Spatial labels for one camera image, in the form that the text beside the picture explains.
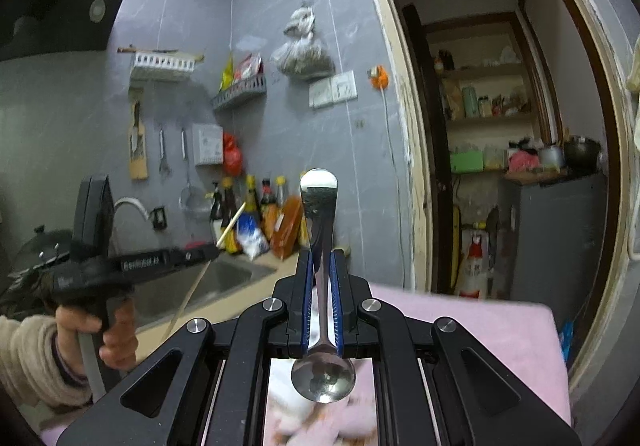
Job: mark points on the yellow label sauce bottle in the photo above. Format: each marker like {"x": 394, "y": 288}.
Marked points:
{"x": 269, "y": 208}

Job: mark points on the hanging bag of herbs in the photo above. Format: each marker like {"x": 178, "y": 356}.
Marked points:
{"x": 303, "y": 55}

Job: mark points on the pink floral tablecloth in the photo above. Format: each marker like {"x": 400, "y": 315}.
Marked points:
{"x": 422, "y": 383}

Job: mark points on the red plastic bag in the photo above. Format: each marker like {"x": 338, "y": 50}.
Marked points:
{"x": 233, "y": 157}

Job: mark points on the left hand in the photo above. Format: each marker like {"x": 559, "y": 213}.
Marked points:
{"x": 119, "y": 347}

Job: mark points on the white wall socket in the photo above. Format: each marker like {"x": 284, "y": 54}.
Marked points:
{"x": 329, "y": 91}

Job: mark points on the red spice bag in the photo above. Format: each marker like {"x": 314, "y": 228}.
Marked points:
{"x": 286, "y": 228}

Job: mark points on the beige sleeve forearm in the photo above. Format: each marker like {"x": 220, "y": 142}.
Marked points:
{"x": 32, "y": 370}

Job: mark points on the dark soy sauce bottle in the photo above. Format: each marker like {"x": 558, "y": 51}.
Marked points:
{"x": 231, "y": 244}

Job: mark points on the steel kitchen sink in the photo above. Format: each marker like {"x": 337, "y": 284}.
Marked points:
{"x": 158, "y": 300}

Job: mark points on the white salt bag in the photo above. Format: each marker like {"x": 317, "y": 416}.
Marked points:
{"x": 250, "y": 237}

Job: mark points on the dark grey cabinet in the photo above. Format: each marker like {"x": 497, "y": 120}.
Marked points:
{"x": 549, "y": 242}

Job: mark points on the steel spoon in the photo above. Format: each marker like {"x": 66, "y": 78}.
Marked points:
{"x": 323, "y": 375}

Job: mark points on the grey wall shelf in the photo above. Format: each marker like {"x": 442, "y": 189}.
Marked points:
{"x": 239, "y": 92}

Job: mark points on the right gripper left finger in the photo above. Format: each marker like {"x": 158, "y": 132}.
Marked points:
{"x": 305, "y": 305}

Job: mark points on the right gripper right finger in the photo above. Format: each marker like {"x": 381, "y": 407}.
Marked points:
{"x": 345, "y": 305}

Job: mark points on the light wooden chopstick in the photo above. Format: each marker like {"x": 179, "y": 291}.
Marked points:
{"x": 219, "y": 245}

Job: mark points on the white wall rack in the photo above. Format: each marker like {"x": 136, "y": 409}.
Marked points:
{"x": 161, "y": 65}

